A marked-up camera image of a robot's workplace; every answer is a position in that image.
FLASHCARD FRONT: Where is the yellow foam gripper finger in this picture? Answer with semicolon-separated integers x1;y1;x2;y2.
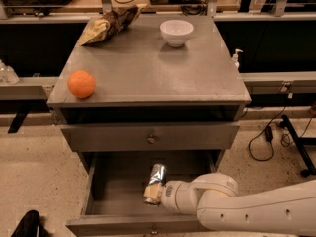
144;183;163;202

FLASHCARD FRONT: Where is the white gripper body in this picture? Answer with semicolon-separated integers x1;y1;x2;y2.
161;181;198;214

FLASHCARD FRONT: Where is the silver redbull can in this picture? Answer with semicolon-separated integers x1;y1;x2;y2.
143;164;167;205

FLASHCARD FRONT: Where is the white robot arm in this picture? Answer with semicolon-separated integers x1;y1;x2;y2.
144;173;316;236

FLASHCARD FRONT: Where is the open grey middle drawer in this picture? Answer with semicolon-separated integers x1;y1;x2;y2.
65;150;239;237

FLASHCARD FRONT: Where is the grey top drawer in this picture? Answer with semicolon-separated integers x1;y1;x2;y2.
61;122;239;152

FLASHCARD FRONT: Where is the grey wooden drawer cabinet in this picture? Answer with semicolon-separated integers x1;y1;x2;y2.
46;13;252;173

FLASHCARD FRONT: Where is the black shoe left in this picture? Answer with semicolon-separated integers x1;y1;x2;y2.
11;210;46;237

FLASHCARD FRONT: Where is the orange fruit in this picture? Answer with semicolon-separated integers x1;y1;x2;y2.
67;70;96;99

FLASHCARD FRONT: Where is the black stand leg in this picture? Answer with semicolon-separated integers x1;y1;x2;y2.
281;115;316;177

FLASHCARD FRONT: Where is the white pump bottle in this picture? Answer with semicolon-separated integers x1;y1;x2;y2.
232;48;244;69

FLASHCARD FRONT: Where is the white ceramic bowl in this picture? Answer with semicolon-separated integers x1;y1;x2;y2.
160;20;194;47

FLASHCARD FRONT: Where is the crumpled chip bag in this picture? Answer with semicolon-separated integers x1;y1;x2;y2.
78;4;148;45

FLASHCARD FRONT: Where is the black cable on floor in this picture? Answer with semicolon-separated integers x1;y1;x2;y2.
247;106;289;162

